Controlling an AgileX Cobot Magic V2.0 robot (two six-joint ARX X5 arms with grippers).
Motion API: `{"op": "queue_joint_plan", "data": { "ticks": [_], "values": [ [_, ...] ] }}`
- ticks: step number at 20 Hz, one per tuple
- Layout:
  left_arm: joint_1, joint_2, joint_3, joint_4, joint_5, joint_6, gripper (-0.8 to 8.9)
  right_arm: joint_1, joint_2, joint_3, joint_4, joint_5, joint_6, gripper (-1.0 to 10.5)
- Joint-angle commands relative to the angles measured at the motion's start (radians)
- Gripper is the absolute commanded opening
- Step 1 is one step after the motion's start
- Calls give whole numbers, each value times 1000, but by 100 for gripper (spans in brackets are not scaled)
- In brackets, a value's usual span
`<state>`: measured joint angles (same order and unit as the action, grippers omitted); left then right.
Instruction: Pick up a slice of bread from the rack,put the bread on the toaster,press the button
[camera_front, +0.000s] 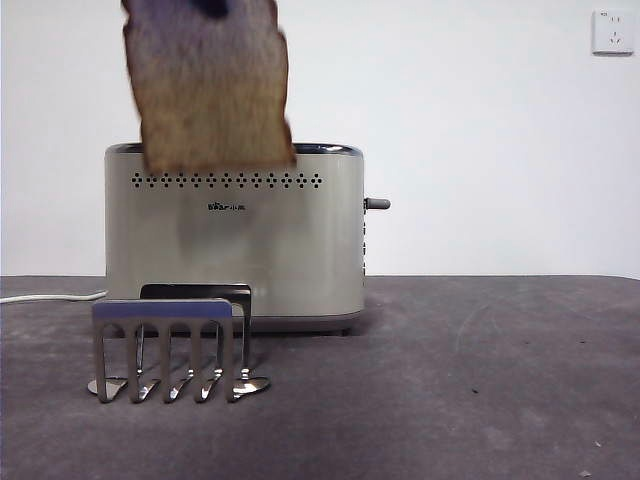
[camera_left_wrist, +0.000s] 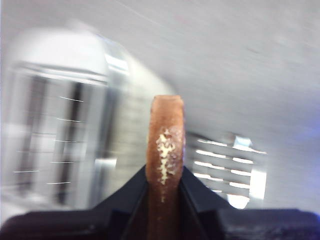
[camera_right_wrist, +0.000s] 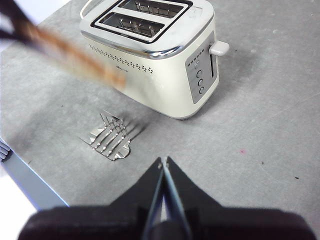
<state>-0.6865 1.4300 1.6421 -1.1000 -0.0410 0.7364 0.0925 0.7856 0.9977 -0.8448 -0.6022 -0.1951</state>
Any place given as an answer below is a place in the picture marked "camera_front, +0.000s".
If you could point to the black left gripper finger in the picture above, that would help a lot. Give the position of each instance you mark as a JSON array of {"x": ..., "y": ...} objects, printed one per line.
[{"x": 211, "y": 7}]

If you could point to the brown seeded bread slice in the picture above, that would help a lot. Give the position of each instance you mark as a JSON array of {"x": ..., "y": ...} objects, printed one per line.
[{"x": 210, "y": 95}]

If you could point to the cream toaster with chrome top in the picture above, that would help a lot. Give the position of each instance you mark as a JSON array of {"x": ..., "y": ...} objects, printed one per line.
[{"x": 280, "y": 250}]

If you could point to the grey toaster lever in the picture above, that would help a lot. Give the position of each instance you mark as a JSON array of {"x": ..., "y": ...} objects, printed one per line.
[{"x": 380, "y": 204}]

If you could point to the silver metal toast rack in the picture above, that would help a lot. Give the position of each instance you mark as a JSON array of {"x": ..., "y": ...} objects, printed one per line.
[{"x": 162, "y": 311}]

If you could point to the white wall socket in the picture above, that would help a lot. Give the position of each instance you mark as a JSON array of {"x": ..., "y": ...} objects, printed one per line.
[{"x": 612, "y": 33}]

